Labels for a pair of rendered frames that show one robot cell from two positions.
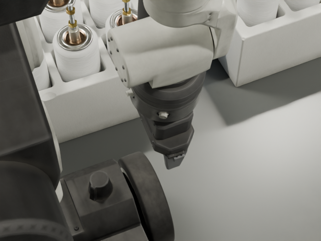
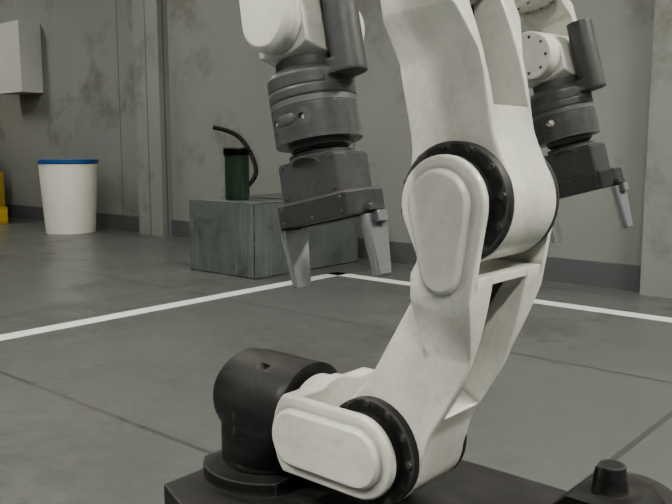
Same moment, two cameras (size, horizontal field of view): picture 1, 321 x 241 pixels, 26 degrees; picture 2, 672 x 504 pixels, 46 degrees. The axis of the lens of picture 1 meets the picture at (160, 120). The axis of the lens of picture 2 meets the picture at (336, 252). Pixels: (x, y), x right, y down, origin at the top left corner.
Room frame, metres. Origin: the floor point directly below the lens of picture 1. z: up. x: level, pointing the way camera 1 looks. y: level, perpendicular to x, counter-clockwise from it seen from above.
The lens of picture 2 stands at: (1.23, -0.35, 0.67)
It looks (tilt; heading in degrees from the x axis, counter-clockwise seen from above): 8 degrees down; 153
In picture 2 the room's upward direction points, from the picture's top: straight up
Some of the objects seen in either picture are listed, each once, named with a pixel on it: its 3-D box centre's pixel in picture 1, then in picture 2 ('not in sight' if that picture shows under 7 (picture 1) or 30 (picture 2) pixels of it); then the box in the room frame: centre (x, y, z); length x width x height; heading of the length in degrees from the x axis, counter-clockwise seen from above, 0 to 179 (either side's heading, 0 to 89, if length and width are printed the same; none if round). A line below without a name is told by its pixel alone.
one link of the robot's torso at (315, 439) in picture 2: not in sight; (371, 429); (0.32, 0.17, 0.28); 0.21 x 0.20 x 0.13; 23
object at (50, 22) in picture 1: (62, 28); not in sight; (1.09, 0.22, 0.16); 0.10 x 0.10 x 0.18
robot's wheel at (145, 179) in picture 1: (145, 201); not in sight; (0.67, 0.03, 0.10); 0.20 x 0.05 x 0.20; 23
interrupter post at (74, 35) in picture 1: (74, 33); not in sight; (0.98, 0.18, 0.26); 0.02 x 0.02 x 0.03
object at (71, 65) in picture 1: (79, 65); not in sight; (0.98, 0.18, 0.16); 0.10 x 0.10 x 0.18
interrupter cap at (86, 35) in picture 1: (74, 37); not in sight; (0.98, 0.18, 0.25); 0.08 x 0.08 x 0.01
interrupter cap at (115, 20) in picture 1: (127, 22); not in sight; (1.02, 0.07, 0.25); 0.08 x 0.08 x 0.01
